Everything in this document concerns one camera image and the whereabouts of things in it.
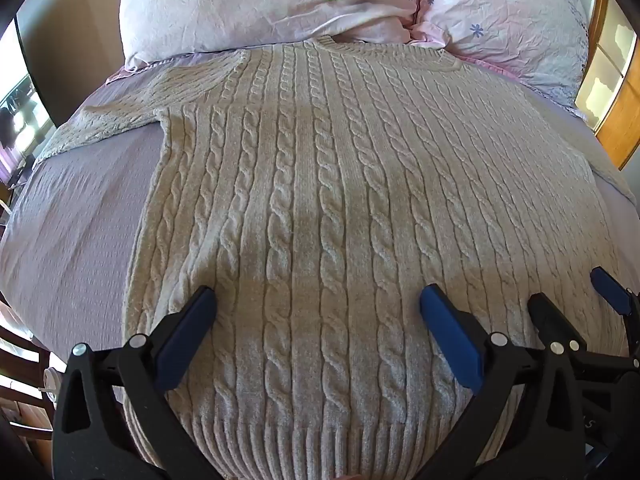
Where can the wooden headboard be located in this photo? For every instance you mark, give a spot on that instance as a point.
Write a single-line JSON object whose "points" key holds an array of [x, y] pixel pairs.
{"points": [[620, 132]]}

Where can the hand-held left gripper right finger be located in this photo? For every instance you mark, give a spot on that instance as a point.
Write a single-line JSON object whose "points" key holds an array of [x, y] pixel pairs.
{"points": [[450, 332]]}

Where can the purple bed sheet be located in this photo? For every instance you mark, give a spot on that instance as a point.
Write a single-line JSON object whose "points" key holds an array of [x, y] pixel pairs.
{"points": [[75, 225]]}

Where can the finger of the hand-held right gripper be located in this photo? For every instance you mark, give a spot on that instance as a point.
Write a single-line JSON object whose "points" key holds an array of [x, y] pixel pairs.
{"points": [[547, 317], [612, 292]]}

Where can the pink floral pillow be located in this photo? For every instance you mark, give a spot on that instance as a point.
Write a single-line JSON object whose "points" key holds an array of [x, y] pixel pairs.
{"points": [[500, 25], [225, 5]]}

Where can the dark wooden chair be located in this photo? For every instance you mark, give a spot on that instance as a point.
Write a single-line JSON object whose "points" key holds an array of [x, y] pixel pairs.
{"points": [[25, 355]]}

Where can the window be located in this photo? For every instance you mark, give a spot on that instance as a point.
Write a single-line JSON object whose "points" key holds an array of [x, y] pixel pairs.
{"points": [[20, 105]]}

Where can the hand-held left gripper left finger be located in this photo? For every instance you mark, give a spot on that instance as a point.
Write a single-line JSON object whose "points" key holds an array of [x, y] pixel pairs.
{"points": [[187, 332]]}

